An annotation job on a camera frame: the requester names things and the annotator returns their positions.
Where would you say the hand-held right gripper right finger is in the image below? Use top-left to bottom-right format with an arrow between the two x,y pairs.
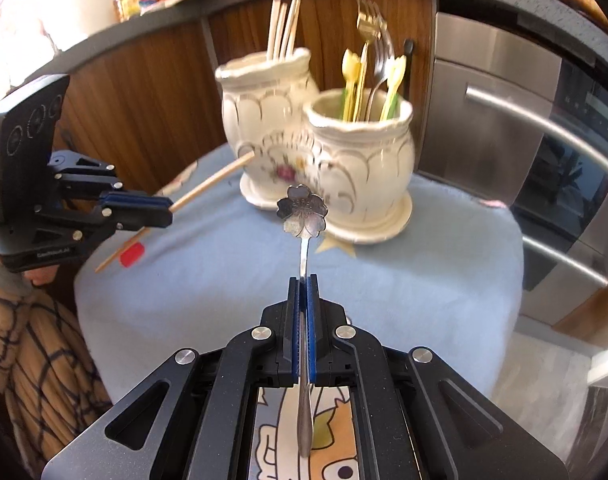
306,274 -> 567,480

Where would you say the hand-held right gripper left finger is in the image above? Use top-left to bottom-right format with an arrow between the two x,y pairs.
42,275 -> 302,480

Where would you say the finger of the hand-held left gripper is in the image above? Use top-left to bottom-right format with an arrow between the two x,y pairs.
100,190 -> 167,209
114,204 -> 175,231

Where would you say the wooden chopstick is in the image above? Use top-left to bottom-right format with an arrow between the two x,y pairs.
290,0 -> 303,56
94,152 -> 255,274
276,2 -> 289,59
267,0 -> 279,59
284,0 -> 297,58

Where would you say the silver flower shaped spoon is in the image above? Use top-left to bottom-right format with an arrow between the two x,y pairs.
276,184 -> 329,457

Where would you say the white ceramic double utensil holder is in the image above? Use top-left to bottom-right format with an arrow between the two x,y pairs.
215,46 -> 415,245

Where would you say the silver metal fork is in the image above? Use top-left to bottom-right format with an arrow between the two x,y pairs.
366,35 -> 399,122

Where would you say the person's left forearm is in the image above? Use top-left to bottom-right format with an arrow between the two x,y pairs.
0,247 -> 113,466

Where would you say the light blue printed cloth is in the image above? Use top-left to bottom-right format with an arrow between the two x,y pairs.
74,147 -> 526,480

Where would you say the yellow packet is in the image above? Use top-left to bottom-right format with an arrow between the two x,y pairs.
114,0 -> 161,22

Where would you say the narrow wooden cabinet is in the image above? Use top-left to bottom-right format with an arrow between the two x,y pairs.
553,269 -> 608,347

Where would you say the stainless steel oven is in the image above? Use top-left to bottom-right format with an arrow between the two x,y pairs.
416,12 -> 608,332

